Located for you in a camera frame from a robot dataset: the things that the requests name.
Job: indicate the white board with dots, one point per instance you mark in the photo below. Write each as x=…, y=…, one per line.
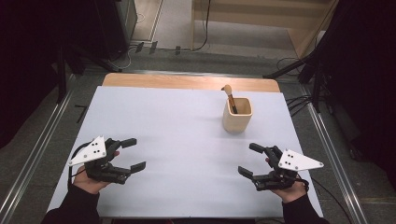
x=174, y=130

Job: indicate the black cabinet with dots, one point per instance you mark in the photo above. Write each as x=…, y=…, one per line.
x=115, y=25

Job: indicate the person's right hand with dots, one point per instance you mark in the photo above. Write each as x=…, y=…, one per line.
x=291, y=194

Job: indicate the wooden table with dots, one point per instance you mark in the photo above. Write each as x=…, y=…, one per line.
x=186, y=82

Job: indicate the metal floor rail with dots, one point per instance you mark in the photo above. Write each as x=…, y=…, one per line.
x=37, y=146
x=334, y=158

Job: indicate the dark curtain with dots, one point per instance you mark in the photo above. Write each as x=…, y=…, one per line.
x=25, y=62
x=364, y=77

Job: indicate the dark power plugs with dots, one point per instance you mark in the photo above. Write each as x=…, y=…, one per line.
x=153, y=47

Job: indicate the black stand leg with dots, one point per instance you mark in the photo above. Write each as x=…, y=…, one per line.
x=99, y=62

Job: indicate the light wooden shelf unit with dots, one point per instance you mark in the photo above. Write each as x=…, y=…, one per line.
x=264, y=21

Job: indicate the black tripod post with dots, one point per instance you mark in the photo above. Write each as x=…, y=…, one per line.
x=317, y=90

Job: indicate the beige square cup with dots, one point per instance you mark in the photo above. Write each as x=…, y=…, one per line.
x=236, y=121

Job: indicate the person's left hand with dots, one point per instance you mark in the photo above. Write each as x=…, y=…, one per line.
x=90, y=186

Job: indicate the black stand post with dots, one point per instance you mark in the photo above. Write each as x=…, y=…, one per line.
x=62, y=77

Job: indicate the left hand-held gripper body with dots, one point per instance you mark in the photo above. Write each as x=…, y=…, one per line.
x=93, y=151

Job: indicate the black tripod leg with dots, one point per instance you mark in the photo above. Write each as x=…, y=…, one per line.
x=286, y=69

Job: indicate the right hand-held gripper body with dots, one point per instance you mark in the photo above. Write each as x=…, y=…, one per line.
x=295, y=161

